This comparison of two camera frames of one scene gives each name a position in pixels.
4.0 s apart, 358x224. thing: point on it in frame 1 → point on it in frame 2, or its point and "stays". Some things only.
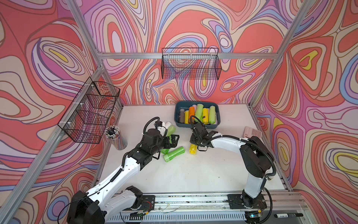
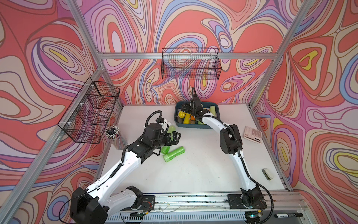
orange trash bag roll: [191, 112] stays
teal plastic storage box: [187, 113] stays
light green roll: [212, 115] stays
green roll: [171, 155] stays
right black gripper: [192, 140] → [185, 107]
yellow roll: [193, 149] → [182, 114]
